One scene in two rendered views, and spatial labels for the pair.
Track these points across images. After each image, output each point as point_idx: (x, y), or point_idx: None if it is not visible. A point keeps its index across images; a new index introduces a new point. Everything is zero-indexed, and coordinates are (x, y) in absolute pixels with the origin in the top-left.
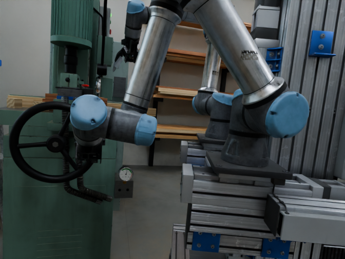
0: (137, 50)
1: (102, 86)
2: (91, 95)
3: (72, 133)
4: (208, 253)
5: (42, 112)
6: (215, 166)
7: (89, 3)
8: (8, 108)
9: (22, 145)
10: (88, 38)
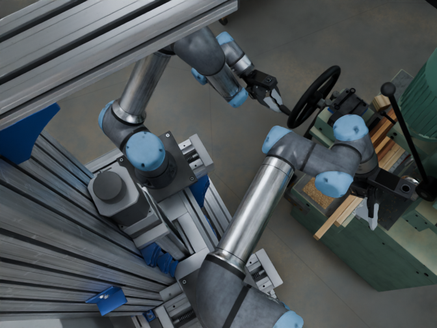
0: (359, 185)
1: (419, 200)
2: (220, 36)
3: None
4: None
5: (371, 101)
6: (169, 131)
7: (423, 90)
8: (406, 84)
9: (329, 79)
10: (402, 116)
